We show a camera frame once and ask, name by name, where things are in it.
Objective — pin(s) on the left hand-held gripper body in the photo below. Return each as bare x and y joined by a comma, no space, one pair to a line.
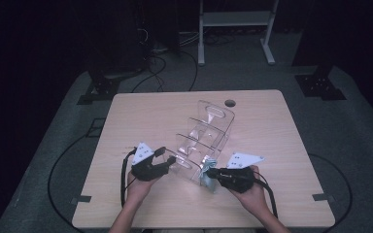
145,171

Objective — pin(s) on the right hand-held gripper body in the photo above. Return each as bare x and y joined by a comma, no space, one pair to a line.
236,179

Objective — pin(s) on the clear acrylic divided organizer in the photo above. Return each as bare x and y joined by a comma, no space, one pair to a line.
204,136

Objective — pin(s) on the person's left hand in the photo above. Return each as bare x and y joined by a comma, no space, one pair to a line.
140,191

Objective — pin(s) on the person's right hand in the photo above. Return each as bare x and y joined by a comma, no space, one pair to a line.
255,199

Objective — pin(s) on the black tape strip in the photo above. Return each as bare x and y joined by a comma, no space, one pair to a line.
83,198
320,196

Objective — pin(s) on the black stand base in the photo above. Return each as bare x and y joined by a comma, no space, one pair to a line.
319,85
102,85

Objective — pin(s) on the white metal stand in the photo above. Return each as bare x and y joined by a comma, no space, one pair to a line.
236,18

